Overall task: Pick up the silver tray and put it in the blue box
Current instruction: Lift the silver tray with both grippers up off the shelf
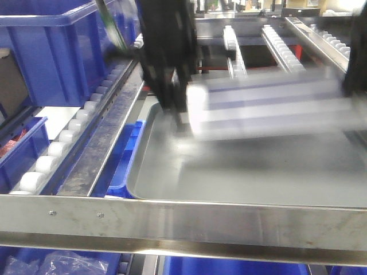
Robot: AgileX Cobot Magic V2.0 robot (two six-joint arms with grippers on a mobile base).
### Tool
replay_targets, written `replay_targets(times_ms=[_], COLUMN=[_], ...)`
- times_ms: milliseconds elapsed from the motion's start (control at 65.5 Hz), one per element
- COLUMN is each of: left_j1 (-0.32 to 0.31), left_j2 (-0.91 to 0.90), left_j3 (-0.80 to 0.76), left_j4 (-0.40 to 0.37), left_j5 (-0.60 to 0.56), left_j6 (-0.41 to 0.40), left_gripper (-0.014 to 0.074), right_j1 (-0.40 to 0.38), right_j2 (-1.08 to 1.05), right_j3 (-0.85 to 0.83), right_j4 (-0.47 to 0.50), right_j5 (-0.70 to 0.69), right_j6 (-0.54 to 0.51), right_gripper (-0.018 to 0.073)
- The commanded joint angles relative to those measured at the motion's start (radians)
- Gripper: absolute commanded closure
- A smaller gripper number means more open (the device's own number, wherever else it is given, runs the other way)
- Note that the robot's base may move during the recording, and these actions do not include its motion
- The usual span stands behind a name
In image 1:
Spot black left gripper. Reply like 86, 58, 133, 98
136, 1, 197, 132

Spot small silver ribbed tray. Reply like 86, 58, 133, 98
186, 70, 358, 140

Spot large grey metal tray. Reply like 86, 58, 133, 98
126, 104, 366, 207

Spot large blue plastic box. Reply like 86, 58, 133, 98
1, 1, 126, 107

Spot blue bin under tray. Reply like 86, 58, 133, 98
91, 120, 146, 199

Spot brown cardboard box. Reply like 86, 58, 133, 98
1, 48, 29, 123

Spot white roller track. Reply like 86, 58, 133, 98
223, 25, 247, 78
8, 48, 138, 195
261, 25, 306, 73
310, 24, 350, 59

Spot white roller track far left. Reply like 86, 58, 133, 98
8, 48, 138, 195

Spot small blue bin left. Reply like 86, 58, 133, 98
1, 117, 50, 194

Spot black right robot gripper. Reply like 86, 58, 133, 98
342, 4, 366, 96

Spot blue bin lower centre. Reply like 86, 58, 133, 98
163, 257, 309, 275

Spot clear plastic bags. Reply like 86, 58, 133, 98
1, 252, 109, 274

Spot blue bin lower left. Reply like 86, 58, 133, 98
1, 246, 121, 274

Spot steel divider rail left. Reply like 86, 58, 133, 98
57, 64, 143, 197

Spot steel divider rail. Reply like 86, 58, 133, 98
284, 17, 349, 73
57, 64, 143, 197

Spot steel divider rail right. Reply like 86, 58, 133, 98
284, 17, 349, 73

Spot steel front rack rail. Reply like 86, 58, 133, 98
1, 195, 366, 266

